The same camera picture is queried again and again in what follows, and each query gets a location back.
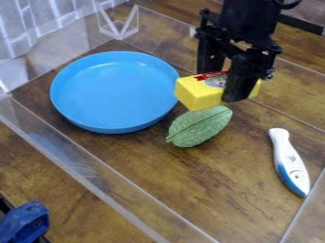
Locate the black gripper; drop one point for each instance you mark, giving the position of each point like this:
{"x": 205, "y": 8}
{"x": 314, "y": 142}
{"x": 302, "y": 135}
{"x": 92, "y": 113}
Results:
{"x": 246, "y": 21}

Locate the yellow butter brick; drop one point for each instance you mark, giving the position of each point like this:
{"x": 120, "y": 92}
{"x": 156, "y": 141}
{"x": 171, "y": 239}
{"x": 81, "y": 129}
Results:
{"x": 200, "y": 91}

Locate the blue round tray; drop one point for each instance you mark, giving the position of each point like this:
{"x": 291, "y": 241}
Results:
{"x": 116, "y": 92}

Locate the clear acrylic barrier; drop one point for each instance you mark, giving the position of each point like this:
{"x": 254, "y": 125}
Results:
{"x": 131, "y": 188}

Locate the green bitter gourd toy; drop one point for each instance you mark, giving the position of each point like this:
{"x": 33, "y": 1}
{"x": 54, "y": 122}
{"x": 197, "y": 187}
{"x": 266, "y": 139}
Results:
{"x": 196, "y": 127}

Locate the white and blue toy fish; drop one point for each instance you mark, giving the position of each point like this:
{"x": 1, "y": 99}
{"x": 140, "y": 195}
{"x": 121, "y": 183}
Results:
{"x": 288, "y": 162}

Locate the grey white checkered cloth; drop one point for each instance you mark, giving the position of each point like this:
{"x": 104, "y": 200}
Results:
{"x": 29, "y": 19}

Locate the blue clamp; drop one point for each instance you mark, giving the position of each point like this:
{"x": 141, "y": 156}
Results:
{"x": 26, "y": 223}

